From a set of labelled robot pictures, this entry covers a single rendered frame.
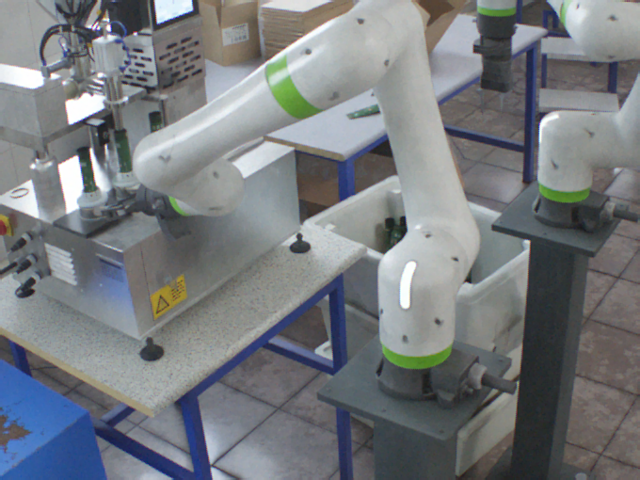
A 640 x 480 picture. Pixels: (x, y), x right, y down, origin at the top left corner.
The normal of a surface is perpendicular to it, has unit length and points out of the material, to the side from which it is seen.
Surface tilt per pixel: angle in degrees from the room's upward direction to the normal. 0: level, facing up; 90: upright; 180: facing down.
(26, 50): 90
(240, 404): 0
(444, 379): 81
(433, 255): 10
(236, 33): 90
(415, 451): 90
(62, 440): 90
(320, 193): 65
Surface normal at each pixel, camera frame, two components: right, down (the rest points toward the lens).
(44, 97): 0.80, 0.26
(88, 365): -0.07, -0.87
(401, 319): -0.46, 0.47
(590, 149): 0.00, 0.45
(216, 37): -0.83, 0.33
